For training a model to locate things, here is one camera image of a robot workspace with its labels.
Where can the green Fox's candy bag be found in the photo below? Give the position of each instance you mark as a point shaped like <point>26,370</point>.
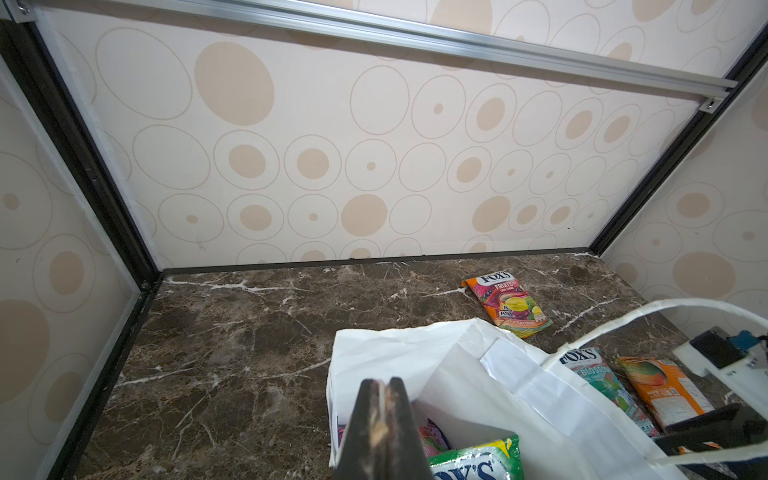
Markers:
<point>497,460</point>

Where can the orange Fox's candy bag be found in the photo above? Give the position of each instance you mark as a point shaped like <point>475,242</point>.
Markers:
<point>665,389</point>

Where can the black corner frame post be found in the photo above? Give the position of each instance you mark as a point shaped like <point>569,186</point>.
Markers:
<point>76,280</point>
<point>745,69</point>

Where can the Fox's mint blossom candy bag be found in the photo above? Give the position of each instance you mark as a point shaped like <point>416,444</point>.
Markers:
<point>589,364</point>

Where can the black corner frame post right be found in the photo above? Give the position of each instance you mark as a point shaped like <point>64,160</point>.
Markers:
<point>745,69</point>

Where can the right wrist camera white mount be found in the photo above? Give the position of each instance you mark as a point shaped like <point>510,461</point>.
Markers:
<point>738,361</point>

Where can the Fox's fruits candy bag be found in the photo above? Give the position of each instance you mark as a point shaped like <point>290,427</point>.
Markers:
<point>508,303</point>

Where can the white paper bag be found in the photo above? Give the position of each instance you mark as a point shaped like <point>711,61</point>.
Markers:
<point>478,382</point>

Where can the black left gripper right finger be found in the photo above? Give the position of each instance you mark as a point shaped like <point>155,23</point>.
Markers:
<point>734,425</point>

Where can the purple Fox's candy bag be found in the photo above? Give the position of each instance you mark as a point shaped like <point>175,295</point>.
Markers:
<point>432,438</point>

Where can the silver aluminium back rail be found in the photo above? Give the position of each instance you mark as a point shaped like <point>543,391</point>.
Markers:
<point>644,47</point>

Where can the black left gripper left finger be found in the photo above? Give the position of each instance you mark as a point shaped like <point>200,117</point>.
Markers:
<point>381,440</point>

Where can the black corner frame post left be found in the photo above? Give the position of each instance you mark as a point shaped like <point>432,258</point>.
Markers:
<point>76,280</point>

